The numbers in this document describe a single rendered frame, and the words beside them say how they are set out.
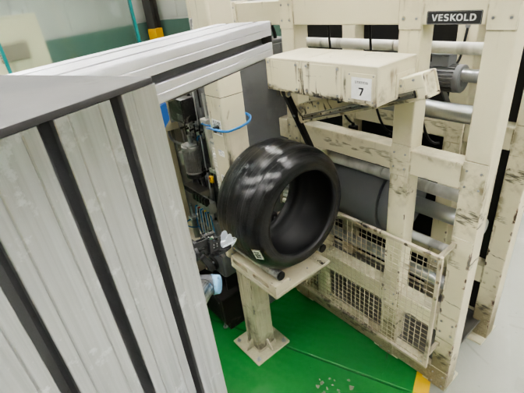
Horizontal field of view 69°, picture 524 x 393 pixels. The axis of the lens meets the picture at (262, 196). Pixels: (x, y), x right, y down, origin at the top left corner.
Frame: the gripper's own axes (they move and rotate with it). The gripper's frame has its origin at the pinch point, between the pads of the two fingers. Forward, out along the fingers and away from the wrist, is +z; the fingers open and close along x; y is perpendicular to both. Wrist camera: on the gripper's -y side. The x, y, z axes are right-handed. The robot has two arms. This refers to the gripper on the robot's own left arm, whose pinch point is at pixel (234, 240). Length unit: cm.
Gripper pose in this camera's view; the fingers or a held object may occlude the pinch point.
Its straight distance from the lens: 163.1
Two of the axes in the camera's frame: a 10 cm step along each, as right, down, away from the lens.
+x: -6.4, -3.2, 7.0
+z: 7.7, -2.8, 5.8
